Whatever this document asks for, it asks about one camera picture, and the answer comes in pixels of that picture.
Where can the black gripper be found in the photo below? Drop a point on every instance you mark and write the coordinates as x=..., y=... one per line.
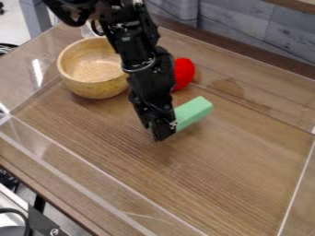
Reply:
x=151, y=81

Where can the green rectangular block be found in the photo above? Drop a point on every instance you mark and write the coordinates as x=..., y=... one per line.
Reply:
x=188, y=113

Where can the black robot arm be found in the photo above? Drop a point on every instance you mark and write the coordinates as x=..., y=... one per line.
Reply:
x=123, y=21

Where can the light wooden bowl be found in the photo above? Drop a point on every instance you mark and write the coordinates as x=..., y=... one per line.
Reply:
x=88, y=66

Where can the red knitted toy fruit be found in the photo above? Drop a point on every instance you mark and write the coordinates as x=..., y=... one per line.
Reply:
x=184, y=73

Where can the clear acrylic tray enclosure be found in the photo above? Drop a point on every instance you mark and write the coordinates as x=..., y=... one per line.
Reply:
x=219, y=180

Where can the black metal bracket lower left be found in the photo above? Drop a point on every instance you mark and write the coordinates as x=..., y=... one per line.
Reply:
x=42, y=225

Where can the grey table leg post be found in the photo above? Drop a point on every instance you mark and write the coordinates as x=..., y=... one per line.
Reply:
x=36, y=16

